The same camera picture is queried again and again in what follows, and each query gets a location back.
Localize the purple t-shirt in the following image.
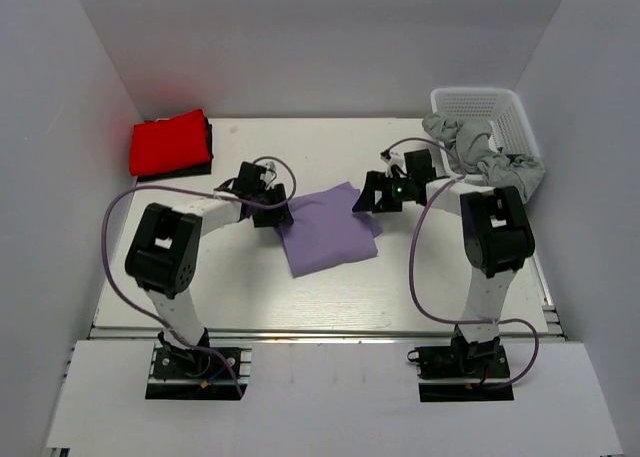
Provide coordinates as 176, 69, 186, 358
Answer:
276, 182, 382, 278

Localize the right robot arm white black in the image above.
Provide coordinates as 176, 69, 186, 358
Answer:
352, 150, 535, 345

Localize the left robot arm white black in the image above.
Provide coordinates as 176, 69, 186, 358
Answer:
124, 157, 294, 352

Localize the black folded t-shirt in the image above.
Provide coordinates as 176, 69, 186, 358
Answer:
137, 118, 214, 183

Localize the red folded t-shirt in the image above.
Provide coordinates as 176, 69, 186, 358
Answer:
129, 109, 212, 177

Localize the grey t-shirt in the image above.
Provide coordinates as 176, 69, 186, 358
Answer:
422, 112, 546, 203

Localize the white plastic basket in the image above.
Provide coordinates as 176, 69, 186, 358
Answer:
429, 86, 542, 183

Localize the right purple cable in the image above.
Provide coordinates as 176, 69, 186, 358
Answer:
379, 137, 540, 391

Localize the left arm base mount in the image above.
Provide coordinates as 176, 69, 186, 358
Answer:
145, 346, 251, 401

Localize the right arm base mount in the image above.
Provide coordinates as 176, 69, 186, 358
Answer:
407, 345, 514, 403

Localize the aluminium rail table edge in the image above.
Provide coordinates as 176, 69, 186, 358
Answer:
89, 256, 564, 339

